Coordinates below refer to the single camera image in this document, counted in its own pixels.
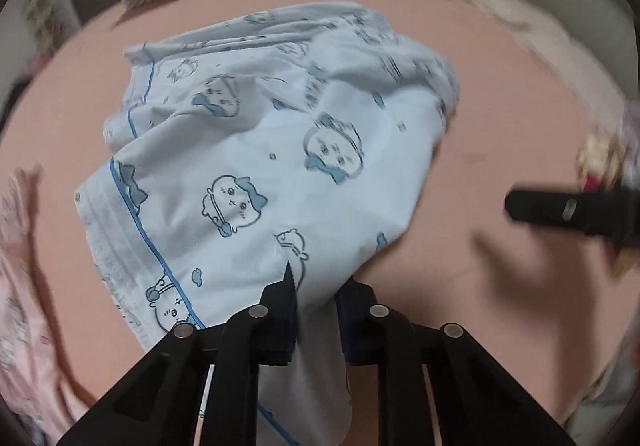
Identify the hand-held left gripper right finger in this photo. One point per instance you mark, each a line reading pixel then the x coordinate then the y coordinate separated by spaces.
pixel 357 326

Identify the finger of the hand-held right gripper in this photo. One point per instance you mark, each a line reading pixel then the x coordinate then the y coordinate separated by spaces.
pixel 550 208

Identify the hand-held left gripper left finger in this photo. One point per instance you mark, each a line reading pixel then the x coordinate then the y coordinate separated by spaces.
pixel 275 326

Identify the light blue printed shorts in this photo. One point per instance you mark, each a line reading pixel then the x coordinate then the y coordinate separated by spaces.
pixel 260 135

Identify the bed with pink sheet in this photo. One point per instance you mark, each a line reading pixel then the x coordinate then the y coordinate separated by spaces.
pixel 475 150

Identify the pale pink pillow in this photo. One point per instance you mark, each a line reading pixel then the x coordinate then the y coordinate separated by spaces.
pixel 550 35

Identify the pink printed pajama garment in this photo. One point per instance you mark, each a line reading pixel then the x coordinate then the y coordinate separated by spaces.
pixel 25 301

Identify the white shelf rack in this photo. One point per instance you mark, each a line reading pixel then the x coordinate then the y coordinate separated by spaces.
pixel 50 0

